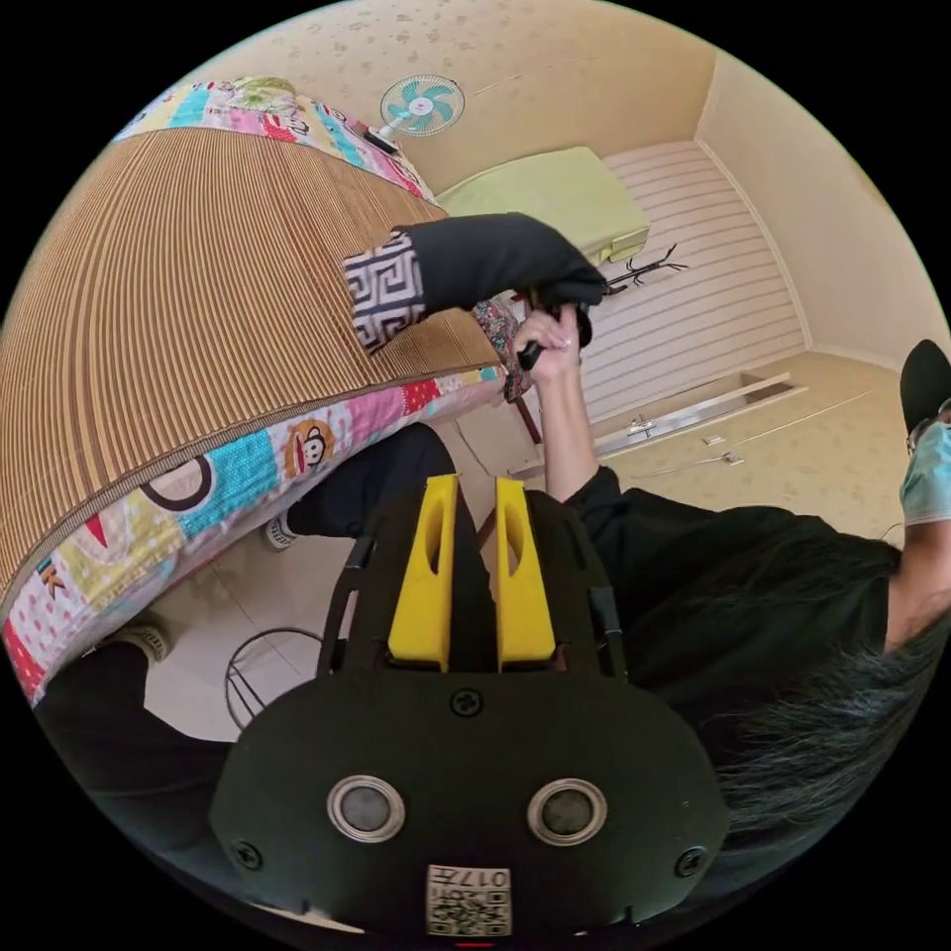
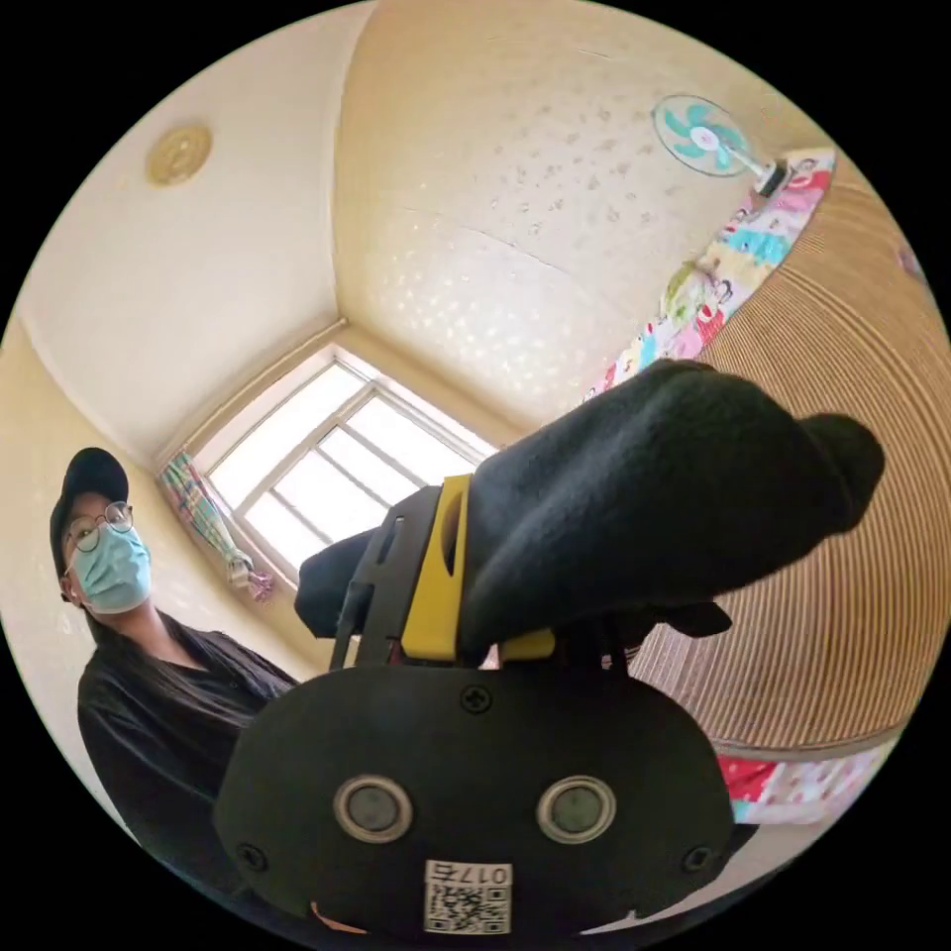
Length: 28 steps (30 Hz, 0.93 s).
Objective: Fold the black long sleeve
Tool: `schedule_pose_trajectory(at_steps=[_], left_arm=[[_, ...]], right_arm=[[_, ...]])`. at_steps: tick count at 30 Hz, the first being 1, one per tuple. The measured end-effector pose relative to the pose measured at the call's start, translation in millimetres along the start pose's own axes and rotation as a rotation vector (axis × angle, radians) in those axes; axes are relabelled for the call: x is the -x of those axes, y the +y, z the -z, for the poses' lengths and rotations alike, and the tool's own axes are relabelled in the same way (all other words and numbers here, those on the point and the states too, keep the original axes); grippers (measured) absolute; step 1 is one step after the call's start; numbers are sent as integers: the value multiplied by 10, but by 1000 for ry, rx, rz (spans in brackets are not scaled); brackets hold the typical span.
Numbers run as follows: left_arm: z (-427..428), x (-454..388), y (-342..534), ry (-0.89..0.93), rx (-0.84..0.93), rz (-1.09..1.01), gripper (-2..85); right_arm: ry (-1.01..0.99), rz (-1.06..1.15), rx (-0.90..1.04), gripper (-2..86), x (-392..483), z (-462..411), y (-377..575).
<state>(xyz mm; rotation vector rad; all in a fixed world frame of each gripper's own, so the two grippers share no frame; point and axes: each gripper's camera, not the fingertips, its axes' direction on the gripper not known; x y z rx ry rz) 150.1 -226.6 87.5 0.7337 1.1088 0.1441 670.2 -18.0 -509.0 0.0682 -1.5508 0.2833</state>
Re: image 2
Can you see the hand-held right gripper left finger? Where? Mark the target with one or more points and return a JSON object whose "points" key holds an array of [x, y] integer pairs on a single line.
{"points": [[431, 587]]}

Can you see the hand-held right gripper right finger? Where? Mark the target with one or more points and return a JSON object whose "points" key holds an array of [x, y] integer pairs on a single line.
{"points": [[529, 645]]}

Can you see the black long sleeve shirt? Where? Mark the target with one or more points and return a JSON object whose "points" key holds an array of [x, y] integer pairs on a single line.
{"points": [[639, 505]]}

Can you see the window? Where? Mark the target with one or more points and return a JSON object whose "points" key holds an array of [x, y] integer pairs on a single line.
{"points": [[334, 468]]}

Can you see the plaid curtain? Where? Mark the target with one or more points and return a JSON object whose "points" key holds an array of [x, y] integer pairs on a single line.
{"points": [[212, 524]]}

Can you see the person's body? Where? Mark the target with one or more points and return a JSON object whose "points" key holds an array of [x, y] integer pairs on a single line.
{"points": [[148, 669]]}

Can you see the round ceiling lamp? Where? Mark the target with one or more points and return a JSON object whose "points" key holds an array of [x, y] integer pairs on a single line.
{"points": [[178, 154]]}

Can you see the teal electric fan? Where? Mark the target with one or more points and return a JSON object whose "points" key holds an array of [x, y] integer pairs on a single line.
{"points": [[702, 137]]}

